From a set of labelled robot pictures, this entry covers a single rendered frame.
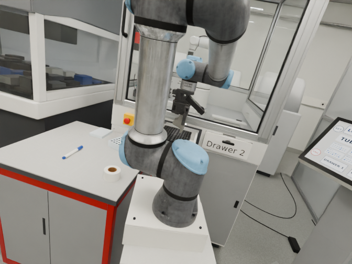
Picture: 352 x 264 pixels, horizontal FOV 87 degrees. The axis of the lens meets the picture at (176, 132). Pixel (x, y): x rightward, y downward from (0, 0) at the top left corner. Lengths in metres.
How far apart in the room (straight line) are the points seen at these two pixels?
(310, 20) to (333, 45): 3.47
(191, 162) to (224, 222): 1.08
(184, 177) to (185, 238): 0.19
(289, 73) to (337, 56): 3.53
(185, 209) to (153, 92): 0.35
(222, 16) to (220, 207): 1.26
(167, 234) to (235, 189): 0.83
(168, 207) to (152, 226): 0.07
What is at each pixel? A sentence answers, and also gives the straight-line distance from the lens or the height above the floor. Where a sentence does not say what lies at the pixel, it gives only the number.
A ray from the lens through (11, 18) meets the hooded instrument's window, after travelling 1.39.
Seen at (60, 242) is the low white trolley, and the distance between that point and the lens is 1.14.
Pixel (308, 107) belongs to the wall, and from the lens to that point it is 4.63.
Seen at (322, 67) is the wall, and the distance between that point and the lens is 4.62.
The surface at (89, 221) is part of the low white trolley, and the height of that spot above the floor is 0.60.
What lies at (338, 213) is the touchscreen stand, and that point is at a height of 0.77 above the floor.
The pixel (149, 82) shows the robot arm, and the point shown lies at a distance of 0.45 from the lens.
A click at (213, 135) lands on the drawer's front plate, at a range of 1.17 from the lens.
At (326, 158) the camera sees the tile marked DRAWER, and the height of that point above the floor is 1.01.
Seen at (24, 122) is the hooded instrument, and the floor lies 0.72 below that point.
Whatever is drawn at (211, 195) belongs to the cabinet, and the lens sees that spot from 1.40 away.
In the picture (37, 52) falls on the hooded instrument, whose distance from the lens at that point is 1.30.
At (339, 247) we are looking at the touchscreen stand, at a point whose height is 0.63.
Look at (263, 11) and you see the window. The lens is 1.20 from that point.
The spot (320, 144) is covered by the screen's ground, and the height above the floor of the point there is 1.05.
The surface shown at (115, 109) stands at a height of 0.91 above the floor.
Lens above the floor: 1.29
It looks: 20 degrees down
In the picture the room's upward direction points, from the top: 13 degrees clockwise
